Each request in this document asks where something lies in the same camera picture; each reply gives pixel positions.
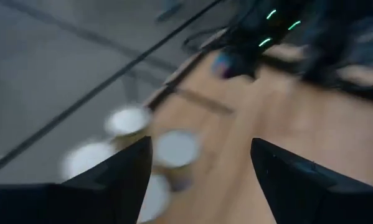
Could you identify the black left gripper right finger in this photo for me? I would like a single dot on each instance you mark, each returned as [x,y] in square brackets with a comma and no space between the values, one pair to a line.
[323,202]

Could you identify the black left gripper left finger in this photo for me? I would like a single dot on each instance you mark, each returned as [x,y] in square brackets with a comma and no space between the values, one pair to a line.
[80,202]

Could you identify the teal and pink can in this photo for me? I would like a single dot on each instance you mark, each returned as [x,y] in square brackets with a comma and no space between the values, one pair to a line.
[221,67]

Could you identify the orange corn can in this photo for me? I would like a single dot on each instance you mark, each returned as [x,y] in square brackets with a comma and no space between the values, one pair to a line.
[85,158]
[156,196]

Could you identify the peaches can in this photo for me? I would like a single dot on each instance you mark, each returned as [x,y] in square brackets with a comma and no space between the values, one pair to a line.
[127,119]
[177,147]

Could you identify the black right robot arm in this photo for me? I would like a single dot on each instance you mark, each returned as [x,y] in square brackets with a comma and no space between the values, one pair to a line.
[282,31]

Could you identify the black aluminium table frame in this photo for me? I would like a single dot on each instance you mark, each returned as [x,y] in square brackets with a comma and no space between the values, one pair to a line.
[186,67]

